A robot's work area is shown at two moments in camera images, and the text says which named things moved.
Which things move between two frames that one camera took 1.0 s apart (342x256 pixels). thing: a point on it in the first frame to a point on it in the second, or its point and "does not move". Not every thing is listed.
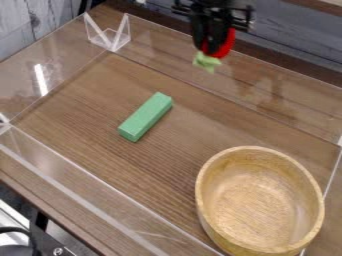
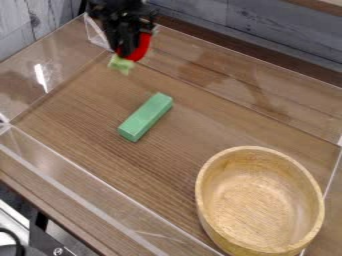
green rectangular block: x=145 y=116 does not move
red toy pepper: x=209 y=60 to x=140 y=52
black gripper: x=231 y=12 to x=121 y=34
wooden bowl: x=259 y=200 does not move
